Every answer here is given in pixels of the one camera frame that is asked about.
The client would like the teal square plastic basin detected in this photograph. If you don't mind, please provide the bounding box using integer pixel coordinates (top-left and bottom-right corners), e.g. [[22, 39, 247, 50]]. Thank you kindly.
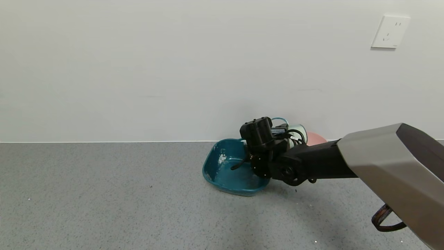
[[202, 138, 272, 197]]

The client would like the pink ribbed bowl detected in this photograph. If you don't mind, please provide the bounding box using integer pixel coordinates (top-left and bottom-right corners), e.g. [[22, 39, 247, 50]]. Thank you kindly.
[[306, 132, 327, 146]]

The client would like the white wall socket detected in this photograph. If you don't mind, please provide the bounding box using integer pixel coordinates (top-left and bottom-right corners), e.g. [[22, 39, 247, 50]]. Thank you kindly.
[[370, 15, 411, 49]]

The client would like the dark braided cable loop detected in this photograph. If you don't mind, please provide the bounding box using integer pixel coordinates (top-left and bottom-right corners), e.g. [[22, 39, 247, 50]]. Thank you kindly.
[[371, 204, 407, 232]]

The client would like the black camera cable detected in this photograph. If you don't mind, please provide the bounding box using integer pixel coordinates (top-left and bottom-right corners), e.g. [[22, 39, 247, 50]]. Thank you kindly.
[[287, 129, 306, 145]]

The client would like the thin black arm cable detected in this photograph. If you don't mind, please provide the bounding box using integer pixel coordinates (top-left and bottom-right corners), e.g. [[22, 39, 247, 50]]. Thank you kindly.
[[231, 157, 250, 170]]

